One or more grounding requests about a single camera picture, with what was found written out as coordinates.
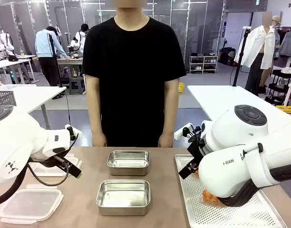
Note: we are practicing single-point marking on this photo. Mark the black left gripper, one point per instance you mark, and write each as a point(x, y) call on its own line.
point(58, 158)

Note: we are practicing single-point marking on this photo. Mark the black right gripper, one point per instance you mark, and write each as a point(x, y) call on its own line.
point(197, 149)

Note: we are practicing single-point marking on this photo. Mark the orange-brown bread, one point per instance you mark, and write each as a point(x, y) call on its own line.
point(209, 197)

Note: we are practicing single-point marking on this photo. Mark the clear plastic clip lid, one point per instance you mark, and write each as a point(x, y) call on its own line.
point(45, 171)
point(31, 204)

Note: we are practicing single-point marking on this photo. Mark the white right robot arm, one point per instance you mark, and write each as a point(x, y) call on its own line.
point(230, 171)

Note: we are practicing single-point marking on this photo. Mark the person's left forearm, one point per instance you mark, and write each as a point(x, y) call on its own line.
point(169, 118)

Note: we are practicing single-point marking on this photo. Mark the person's right forearm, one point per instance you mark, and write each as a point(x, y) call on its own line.
point(95, 118)

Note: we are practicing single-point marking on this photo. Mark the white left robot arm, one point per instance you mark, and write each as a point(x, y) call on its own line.
point(17, 142)

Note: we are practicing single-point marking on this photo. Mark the steel rectangular container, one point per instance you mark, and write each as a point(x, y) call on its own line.
point(128, 164)
point(123, 199)

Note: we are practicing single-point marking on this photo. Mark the person's left hand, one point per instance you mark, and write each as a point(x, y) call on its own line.
point(165, 141)

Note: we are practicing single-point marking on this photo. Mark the person's right hand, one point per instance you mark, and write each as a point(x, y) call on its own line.
point(99, 140)

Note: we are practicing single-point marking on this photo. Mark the perforated metal baking tray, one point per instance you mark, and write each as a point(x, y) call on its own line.
point(207, 213)

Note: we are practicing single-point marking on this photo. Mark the large white table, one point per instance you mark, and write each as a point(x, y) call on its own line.
point(218, 99)

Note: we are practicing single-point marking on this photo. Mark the small yellow crate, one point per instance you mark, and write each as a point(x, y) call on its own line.
point(181, 88)

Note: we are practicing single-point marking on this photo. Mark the white side table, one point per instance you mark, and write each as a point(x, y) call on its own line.
point(36, 95)

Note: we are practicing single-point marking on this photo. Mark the grey step stool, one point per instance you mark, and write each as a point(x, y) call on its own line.
point(77, 85)

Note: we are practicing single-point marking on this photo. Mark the grey perforated basket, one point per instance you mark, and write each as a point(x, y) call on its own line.
point(4, 98)

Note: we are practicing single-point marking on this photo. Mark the wooden shoe rack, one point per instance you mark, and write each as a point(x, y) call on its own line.
point(203, 63)

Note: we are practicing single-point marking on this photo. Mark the wooden workbench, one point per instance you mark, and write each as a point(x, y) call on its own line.
point(74, 60)

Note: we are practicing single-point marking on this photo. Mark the person in black t-shirt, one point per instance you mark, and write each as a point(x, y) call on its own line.
point(133, 71)

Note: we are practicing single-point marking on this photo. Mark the flat yellow crate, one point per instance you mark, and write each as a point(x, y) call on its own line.
point(287, 109)

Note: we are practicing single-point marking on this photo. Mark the black shelf cart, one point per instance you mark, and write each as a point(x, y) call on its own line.
point(278, 90)

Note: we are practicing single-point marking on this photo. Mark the black bags pile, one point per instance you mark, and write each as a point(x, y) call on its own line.
point(227, 55)

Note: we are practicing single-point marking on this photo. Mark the white background desk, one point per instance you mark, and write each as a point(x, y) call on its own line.
point(17, 62)

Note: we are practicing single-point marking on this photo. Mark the black cap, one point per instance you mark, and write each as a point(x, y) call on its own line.
point(13, 58)

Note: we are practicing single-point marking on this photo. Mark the person in light blue jacket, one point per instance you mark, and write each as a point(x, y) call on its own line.
point(44, 45)

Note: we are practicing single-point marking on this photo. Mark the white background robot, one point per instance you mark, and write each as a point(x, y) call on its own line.
point(7, 45)

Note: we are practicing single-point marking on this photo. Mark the hanging grey garment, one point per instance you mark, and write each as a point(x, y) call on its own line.
point(288, 42)

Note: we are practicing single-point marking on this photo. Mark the mannequin with beige cap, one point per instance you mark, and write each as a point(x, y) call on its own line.
point(276, 20)

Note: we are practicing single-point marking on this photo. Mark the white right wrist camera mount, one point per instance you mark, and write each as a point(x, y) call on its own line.
point(181, 133)

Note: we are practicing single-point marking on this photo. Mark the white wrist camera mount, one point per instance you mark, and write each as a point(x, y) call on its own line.
point(181, 133)
point(75, 133)

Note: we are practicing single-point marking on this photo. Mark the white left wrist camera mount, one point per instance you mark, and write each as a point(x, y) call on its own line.
point(75, 133)

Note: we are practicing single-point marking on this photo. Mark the black camera stand pole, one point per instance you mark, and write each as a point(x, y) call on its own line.
point(235, 82)

